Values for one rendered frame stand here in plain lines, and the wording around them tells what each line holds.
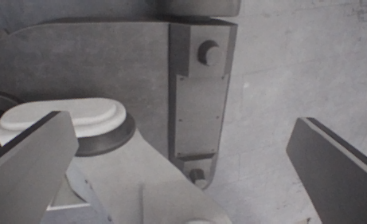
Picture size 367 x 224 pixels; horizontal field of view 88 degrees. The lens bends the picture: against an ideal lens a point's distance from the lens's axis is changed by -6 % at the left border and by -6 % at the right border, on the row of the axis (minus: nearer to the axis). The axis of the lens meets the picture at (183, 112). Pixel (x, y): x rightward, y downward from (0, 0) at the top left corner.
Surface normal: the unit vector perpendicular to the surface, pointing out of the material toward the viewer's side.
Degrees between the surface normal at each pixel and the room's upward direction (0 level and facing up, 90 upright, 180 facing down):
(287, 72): 0
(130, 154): 90
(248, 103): 0
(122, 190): 90
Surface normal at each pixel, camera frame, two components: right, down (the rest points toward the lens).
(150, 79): 0.21, 0.49
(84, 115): 0.04, -0.87
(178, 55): -0.54, 0.40
